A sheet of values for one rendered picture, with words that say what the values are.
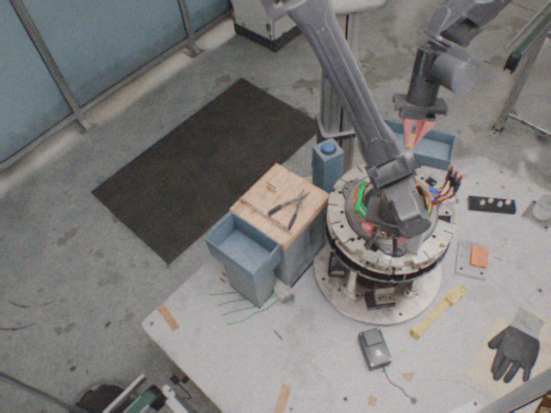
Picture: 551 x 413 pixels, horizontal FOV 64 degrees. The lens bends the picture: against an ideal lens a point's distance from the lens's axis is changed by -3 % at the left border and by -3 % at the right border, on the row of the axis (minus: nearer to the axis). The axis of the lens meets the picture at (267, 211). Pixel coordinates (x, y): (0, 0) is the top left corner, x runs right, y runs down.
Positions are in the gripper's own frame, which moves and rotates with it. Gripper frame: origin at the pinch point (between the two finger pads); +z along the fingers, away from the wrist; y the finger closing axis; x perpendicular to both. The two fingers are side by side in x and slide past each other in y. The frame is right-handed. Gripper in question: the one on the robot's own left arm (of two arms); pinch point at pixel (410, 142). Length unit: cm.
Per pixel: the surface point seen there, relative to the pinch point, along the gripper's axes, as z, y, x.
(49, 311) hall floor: 136, -143, 47
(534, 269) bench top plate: 48, 51, 21
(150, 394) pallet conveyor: 75, -57, -22
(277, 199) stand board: 26.6, -28.0, 12.1
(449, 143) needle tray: 17.2, 20.1, 38.2
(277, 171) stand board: 23.4, -29.3, 21.0
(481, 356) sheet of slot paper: 59, 33, -5
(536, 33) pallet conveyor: 4, 77, 139
